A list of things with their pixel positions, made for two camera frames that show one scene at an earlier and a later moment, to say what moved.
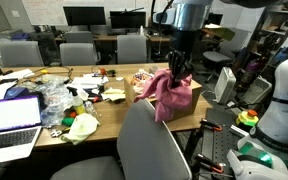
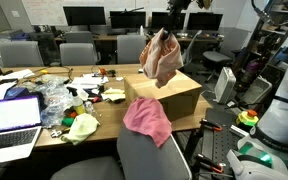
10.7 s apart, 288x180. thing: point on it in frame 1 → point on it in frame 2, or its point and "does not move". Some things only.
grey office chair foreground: x=146 y=150 does not move
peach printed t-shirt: x=139 y=80 → x=161 y=57
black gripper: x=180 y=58 → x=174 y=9
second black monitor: x=128 y=19 does not move
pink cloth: x=170 y=102 → x=146 y=115
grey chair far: x=131 y=48 does not move
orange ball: x=102 y=71 does not move
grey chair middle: x=78 y=54 does not move
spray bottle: x=77 y=101 does not move
